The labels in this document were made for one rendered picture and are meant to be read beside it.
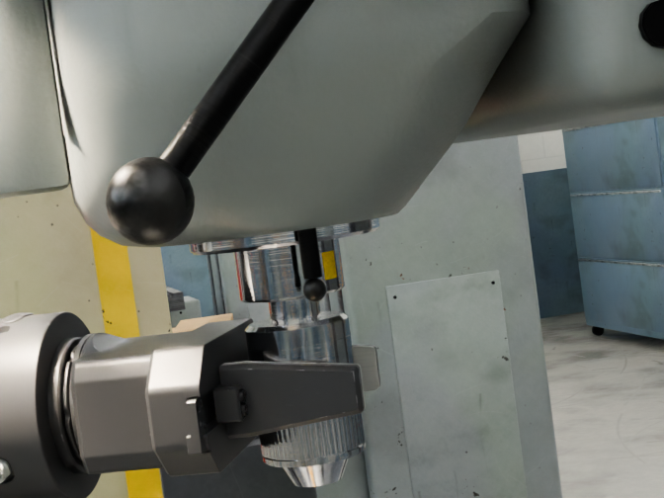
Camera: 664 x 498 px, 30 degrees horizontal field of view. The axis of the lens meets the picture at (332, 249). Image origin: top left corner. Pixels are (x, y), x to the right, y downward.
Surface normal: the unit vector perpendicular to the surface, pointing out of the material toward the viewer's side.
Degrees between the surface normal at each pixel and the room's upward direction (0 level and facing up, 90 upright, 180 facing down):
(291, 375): 90
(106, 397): 90
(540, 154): 90
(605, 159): 90
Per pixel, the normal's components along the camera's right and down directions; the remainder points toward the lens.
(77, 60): -0.75, 0.14
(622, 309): -0.97, 0.14
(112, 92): -0.40, 0.35
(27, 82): 0.22, 0.02
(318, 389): -0.16, 0.07
